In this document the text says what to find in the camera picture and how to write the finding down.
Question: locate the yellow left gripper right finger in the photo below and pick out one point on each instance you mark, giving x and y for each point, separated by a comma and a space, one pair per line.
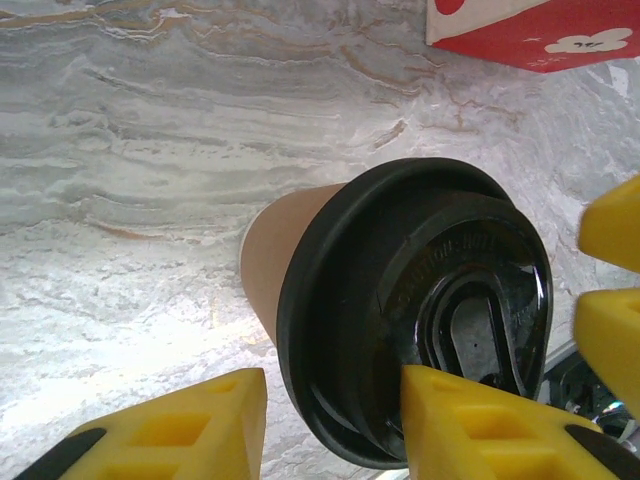
480, 435

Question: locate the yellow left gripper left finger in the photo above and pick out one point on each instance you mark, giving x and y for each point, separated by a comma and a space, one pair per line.
175, 440

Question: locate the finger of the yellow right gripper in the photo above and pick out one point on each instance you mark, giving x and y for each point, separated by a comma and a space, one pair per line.
615, 340
615, 225

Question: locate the black plastic cup lid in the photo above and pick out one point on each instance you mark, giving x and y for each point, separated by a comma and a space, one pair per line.
360, 280

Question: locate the white paper bag red prints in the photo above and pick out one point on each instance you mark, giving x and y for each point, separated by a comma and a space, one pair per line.
500, 35

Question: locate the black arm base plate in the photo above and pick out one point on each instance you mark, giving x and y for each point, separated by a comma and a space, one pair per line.
580, 395

